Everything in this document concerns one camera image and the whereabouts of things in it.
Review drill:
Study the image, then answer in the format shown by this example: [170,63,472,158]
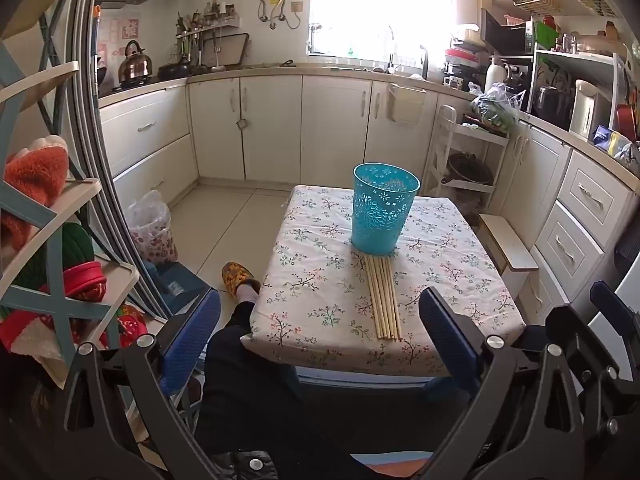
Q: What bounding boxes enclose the cream panelled drawer cabinet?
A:
[492,120,640,321]

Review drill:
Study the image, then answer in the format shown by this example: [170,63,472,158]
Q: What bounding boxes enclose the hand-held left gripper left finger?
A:
[50,289,222,480]

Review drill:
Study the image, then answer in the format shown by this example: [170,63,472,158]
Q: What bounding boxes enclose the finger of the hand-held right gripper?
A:
[546,306,640,411]
[590,281,640,356]

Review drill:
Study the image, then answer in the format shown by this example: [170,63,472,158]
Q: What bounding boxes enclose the dark wok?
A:
[440,152,496,186]

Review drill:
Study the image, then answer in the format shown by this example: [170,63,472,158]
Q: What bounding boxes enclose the hanging wire basket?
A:
[512,0,566,18]

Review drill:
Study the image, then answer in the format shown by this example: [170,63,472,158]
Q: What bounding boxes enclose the bundle of wooden chopsticks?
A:
[365,254,403,342]

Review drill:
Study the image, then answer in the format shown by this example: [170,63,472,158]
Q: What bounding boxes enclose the red rolled cloth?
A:
[62,260,108,298]

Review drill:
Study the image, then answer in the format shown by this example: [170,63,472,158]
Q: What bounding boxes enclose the white and blue shelf rack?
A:
[0,10,151,391]

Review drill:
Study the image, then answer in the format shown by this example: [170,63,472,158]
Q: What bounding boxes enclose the white appliance side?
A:
[585,245,640,341]

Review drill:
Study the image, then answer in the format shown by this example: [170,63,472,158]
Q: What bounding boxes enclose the white electric water boiler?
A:
[570,79,613,141]

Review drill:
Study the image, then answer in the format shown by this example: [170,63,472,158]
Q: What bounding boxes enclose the plastic bag of vegetables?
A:
[469,82,526,133]

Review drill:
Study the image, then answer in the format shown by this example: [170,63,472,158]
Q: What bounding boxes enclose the mop handle with orange cap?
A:
[92,5,104,63]

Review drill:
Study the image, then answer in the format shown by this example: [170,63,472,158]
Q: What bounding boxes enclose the kitchen window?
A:
[307,0,483,58]

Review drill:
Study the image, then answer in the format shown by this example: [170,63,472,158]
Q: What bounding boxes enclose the red paper wall decorations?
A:
[95,17,141,61]

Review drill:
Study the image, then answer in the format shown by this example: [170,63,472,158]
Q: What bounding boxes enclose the blue and orange seat cushion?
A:
[350,451,437,480]

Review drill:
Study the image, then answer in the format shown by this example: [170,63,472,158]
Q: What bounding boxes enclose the turquoise perforated plastic basket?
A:
[350,162,422,257]

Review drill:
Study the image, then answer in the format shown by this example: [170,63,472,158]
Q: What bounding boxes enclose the white wooden stool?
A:
[479,212,540,301]

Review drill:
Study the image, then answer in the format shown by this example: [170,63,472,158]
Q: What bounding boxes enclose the cream sink base cabinet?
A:
[187,74,476,191]

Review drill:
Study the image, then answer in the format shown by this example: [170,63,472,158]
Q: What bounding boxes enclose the grey sliding door frame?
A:
[70,0,173,323]

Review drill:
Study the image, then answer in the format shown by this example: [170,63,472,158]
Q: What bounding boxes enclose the floral plastic bag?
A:
[124,190,180,265]

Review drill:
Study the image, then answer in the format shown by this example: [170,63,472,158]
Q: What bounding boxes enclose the white hanging door bin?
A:
[387,82,427,126]

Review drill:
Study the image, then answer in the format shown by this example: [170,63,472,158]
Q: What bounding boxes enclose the steel kettle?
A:
[119,40,153,81]

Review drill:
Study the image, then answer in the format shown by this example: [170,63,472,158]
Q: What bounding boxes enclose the white thermos flask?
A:
[484,57,506,96]

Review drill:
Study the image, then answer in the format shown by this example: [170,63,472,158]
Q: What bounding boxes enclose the low blue table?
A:
[292,366,473,403]

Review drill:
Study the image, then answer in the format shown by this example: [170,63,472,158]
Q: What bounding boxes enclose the yellow patterned slipper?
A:
[221,261,262,296]

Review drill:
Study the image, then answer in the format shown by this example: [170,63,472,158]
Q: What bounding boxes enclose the green knit hat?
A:
[10,222,96,291]

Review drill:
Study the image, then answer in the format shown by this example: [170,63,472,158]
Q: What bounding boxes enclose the red patterned cloth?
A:
[0,302,149,361]

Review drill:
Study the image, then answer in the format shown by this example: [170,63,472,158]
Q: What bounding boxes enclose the black microwave oven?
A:
[481,8,535,56]

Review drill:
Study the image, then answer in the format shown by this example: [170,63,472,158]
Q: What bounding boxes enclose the white countertop shelf rack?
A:
[527,42,631,131]

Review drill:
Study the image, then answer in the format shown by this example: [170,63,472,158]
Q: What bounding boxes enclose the wall utensil rack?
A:
[175,2,241,41]

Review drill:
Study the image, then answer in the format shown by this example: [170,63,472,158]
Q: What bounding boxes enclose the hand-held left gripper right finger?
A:
[419,287,587,480]

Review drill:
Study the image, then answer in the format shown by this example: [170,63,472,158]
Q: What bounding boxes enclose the blue cardboard box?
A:
[142,259,211,316]

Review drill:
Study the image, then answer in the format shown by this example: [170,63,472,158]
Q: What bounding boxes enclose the floral tablecloth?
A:
[241,185,526,378]

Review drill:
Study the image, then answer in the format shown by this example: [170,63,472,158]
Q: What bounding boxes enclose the blue packet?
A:
[592,125,621,151]

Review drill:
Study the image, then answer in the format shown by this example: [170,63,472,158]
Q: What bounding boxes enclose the orange plush hat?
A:
[0,135,70,251]

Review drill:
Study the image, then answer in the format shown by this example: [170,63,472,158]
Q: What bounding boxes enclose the stack of bowls and dishes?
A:
[444,25,483,78]

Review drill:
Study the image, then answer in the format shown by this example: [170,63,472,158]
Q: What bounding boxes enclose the water heater hoses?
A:
[257,0,301,30]

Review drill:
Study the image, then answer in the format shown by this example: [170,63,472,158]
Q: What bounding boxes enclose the white storage trolley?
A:
[430,105,511,221]

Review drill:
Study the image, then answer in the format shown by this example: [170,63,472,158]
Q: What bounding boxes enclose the chrome sink faucet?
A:
[387,25,401,73]

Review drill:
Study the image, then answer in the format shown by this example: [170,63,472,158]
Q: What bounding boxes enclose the cream stove drawer cabinet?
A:
[99,85,201,201]

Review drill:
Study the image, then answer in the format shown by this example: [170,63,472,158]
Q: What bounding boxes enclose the gas stove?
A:
[100,76,161,95]

